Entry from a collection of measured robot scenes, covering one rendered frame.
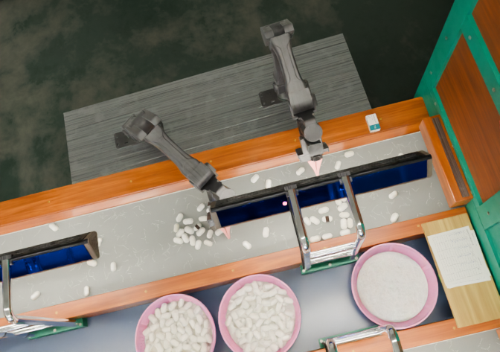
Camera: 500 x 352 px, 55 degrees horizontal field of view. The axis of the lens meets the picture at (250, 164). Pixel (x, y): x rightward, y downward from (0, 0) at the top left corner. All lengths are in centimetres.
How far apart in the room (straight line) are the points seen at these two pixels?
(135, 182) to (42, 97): 143
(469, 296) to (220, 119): 107
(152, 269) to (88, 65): 167
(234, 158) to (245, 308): 52
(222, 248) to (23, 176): 157
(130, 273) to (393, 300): 89
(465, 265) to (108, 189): 124
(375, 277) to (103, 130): 119
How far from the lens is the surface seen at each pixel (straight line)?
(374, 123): 177
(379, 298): 167
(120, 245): 180
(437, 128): 171
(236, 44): 290
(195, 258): 171
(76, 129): 211
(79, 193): 189
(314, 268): 168
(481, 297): 169
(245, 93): 196
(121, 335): 183
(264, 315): 165
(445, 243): 169
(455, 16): 149
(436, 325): 166
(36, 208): 195
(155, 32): 307
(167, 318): 172
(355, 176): 135
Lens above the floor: 238
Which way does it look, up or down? 69 degrees down
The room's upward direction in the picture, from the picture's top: 20 degrees counter-clockwise
